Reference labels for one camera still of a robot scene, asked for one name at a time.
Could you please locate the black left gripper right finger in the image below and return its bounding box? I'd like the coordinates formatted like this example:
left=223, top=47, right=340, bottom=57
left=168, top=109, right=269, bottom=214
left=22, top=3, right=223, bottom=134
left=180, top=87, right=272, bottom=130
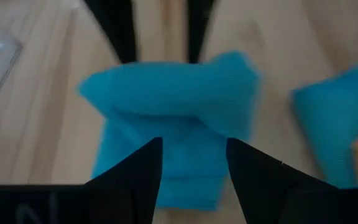
left=226, top=137, right=338, bottom=224

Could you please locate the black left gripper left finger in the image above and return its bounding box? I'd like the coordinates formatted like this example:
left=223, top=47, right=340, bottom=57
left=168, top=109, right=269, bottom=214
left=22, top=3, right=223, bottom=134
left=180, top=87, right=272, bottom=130
left=85, top=136, right=163, bottom=224

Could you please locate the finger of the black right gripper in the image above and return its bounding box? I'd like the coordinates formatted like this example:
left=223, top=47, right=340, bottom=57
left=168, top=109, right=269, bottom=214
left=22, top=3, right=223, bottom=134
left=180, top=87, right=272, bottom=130
left=84, top=0, right=138, bottom=65
left=186, top=0, right=216, bottom=65

